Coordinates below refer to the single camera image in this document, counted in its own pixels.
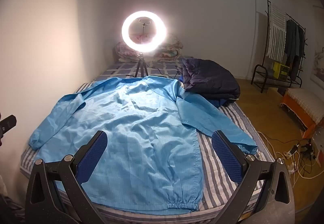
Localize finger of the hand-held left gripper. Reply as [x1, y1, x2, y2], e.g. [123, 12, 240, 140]
[0, 115, 17, 139]

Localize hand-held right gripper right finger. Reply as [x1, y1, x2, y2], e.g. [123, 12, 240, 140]
[211, 130, 291, 224]

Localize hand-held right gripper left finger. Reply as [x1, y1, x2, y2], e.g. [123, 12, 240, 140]
[25, 130, 108, 224]

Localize light blue work coat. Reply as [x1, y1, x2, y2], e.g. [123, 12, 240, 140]
[28, 75, 258, 213]

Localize black metal clothes rack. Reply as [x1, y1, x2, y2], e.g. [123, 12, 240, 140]
[251, 0, 308, 94]

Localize dark hanging clothes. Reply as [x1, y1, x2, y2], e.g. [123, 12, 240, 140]
[283, 19, 306, 81]

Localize royal blue garment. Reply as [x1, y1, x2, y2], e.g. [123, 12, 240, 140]
[206, 97, 230, 108]

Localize navy padded jacket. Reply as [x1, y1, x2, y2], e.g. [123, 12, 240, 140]
[176, 58, 241, 101]

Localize orange bench with white cover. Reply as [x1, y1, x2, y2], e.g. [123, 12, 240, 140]
[280, 87, 324, 139]

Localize yellow crate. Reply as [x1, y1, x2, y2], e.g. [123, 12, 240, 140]
[273, 62, 290, 80]

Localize black tripod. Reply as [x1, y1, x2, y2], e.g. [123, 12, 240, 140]
[133, 52, 150, 78]

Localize blue checked bed sheet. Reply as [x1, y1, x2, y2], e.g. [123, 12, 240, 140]
[95, 56, 194, 83]

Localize folded floral quilts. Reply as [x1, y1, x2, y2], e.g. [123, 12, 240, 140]
[115, 34, 184, 63]

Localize white door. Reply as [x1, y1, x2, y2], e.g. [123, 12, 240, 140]
[247, 0, 269, 79]

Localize striped white towel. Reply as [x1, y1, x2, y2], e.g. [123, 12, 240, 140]
[266, 3, 288, 62]

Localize white floor cables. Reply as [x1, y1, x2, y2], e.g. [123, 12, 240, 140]
[258, 132, 324, 187]

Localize black cable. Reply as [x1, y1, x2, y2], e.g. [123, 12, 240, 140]
[149, 64, 176, 79]

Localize white ring light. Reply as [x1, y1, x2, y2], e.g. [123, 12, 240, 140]
[121, 10, 167, 54]

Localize wall poster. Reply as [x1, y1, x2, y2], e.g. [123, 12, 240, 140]
[312, 42, 324, 81]

